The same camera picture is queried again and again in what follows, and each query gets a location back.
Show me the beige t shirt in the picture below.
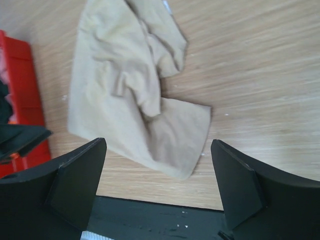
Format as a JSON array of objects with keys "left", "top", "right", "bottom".
[{"left": 67, "top": 0, "right": 211, "bottom": 180}]

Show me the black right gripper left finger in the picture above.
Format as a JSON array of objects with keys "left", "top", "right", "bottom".
[{"left": 0, "top": 138, "right": 107, "bottom": 240}]

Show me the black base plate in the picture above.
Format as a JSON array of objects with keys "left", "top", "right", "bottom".
[{"left": 87, "top": 196, "right": 234, "bottom": 240}]

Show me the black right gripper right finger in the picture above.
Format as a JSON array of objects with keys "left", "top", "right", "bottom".
[{"left": 211, "top": 139, "right": 320, "bottom": 240}]

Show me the red plastic bin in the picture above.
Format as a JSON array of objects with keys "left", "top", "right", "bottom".
[{"left": 0, "top": 30, "right": 51, "bottom": 177}]

